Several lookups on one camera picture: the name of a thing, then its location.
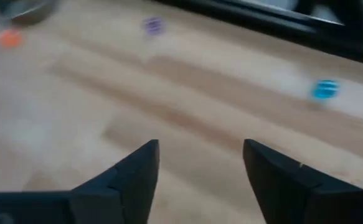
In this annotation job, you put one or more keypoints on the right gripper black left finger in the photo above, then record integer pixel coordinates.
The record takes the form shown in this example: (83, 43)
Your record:
(122, 199)

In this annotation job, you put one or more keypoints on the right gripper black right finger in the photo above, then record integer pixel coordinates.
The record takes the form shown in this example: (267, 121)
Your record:
(293, 199)

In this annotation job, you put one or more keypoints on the purple translucent die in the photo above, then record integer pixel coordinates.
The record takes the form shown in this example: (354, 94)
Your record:
(153, 25)

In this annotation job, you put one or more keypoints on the teal translucent die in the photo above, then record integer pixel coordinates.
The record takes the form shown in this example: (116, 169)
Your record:
(324, 89)

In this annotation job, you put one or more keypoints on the orange translucent die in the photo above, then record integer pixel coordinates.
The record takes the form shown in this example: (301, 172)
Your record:
(9, 39)

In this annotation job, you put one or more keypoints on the white mushroom lamp brass base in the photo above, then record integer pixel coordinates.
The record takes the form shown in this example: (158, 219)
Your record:
(25, 12)

